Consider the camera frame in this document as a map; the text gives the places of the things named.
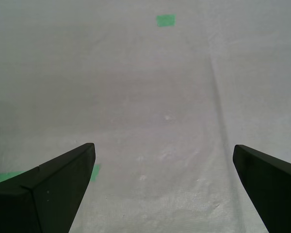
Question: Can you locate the translucent plastic table cover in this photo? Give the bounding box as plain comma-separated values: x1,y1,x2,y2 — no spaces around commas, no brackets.
0,0,291,233

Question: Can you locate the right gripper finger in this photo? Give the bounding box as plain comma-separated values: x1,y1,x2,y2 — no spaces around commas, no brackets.
233,144,291,233
0,142,96,233

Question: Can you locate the small green tape mark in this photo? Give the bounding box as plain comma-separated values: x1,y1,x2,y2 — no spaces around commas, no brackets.
156,14,177,27

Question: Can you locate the long green tape strip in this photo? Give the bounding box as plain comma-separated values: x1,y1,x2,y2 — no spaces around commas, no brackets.
0,164,102,187

